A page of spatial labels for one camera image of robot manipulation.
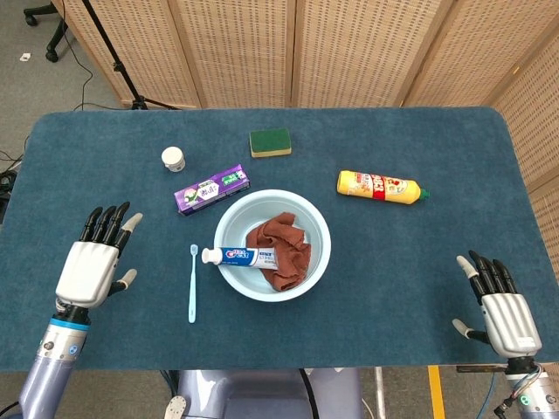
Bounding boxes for small white jar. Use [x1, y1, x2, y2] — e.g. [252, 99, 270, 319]
[161, 146, 186, 173]

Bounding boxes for light blue plastic basin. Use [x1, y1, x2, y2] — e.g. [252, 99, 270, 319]
[213, 188, 332, 303]

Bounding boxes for grey-blue robot torso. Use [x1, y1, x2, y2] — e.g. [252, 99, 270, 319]
[164, 368, 363, 419]

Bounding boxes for right arm wrist cable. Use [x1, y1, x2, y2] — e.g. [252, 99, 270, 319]
[493, 364, 545, 418]

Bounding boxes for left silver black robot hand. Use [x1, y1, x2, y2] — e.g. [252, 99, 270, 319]
[55, 201, 144, 310]

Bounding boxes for dark blue table mat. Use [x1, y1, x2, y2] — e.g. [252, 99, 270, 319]
[0, 106, 559, 372]

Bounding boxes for purple toothpaste box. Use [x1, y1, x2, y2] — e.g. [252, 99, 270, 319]
[173, 163, 252, 215]

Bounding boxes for green yellow sponge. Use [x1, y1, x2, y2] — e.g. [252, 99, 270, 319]
[249, 127, 293, 159]

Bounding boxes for black floor cables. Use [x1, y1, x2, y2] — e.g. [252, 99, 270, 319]
[0, 148, 23, 210]

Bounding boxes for black tripod stand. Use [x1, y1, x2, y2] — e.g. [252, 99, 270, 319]
[80, 0, 180, 111]

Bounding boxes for yellow detergent bottle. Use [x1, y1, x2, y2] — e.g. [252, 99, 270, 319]
[335, 169, 432, 206]

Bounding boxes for light blue toothbrush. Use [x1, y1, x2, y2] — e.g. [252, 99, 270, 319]
[188, 244, 200, 325]

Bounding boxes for blue white toothpaste tube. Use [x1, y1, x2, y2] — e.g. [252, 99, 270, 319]
[201, 246, 279, 270]

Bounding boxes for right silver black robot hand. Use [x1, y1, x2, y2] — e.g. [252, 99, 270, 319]
[452, 250, 543, 359]

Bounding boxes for black office chair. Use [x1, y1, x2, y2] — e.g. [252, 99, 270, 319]
[24, 0, 69, 63]

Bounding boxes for wicker folding screen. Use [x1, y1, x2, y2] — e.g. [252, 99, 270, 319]
[51, 0, 559, 280]

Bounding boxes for white table leg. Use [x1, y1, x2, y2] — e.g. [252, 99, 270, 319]
[374, 366, 388, 419]

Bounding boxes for brown microfiber cloth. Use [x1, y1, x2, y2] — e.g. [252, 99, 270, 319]
[245, 211, 313, 292]

